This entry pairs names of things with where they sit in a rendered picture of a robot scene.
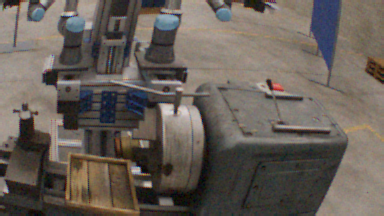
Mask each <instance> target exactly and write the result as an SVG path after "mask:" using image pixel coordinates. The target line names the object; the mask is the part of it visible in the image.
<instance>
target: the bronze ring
mask: <svg viewBox="0 0 384 216"><path fill-rule="evenodd" d="M113 140H114V153H115V158H116V159H121V158H122V159H123V160H131V161H133V157H134V154H133V149H134V146H135V147H140V144H139V140H138V139H131V135H130V134H129V135H128V136H121V137H120V138H119V137H116V138H113Z"/></svg>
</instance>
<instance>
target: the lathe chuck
mask: <svg viewBox="0 0 384 216"><path fill-rule="evenodd" d="M171 110H174V106H173V104H165V103H157V112H156V141H155V142H151V141H148V145H149V148H151V149H152V148H153V149H158V153H159V155H160V158H161V160H162V163H163V164H164V165H166V162H167V163H170V164H171V165H172V168H171V174H169V175H168V176H165V174H161V171H152V172H151V175H150V181H151V184H152V186H153V188H154V191H155V192H159V193H183V191H184V190H185V189H186V187H187V184H188V178H189V174H190V169H191V161H192V126H191V119H190V115H189V112H188V109H187V107H186V106H185V105H181V106H180V107H179V109H178V111H179V112H180V113H181V115H179V116H174V115H172V114H171V113H170V111H171ZM168 190H173V191H175V192H167V191H168Z"/></svg>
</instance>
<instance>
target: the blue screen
mask: <svg viewBox="0 0 384 216"><path fill-rule="evenodd" d="M312 7H313V8H312V16H311V21H310V22H311V24H310V30H309V31H310V32H309V35H306V34H303V33H300V32H298V31H297V33H300V34H303V35H306V36H308V37H310V38H312V39H315V41H316V42H317V44H318V45H317V51H316V53H313V52H310V51H307V50H304V49H302V50H303V51H306V52H308V53H310V54H312V55H314V56H317V57H320V58H323V59H324V60H325V64H326V66H327V68H328V71H329V72H328V78H327V82H326V84H324V83H321V82H319V81H316V80H314V79H311V78H308V80H310V81H312V82H315V83H318V84H320V85H322V86H325V87H328V88H330V89H332V90H335V91H339V92H341V93H344V91H343V90H341V89H338V88H335V87H331V86H329V83H330V81H329V80H330V77H331V72H332V69H333V68H332V67H333V62H334V57H335V51H336V50H335V49H336V46H337V45H336V44H337V38H338V31H339V23H340V17H341V9H342V8H341V7H342V0H314V1H313V6H312ZM311 32H312V34H313V35H314V37H315V38H314V37H312V36H311ZM319 50H320V51H321V53H322V56H323V57H322V56H320V55H318V53H319Z"/></svg>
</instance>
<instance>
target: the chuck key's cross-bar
mask: <svg viewBox="0 0 384 216"><path fill-rule="evenodd" d="M109 83H111V84H114V85H117V86H123V87H127V88H130V89H133V90H140V91H144V92H147V93H151V94H154V95H158V96H162V97H176V93H164V92H160V91H156V90H153V89H149V88H145V87H144V88H142V87H138V86H135V85H132V84H128V83H127V84H125V83H123V82H119V81H116V80H115V81H113V80H110V79H109ZM182 97H210V94H209V93H182Z"/></svg>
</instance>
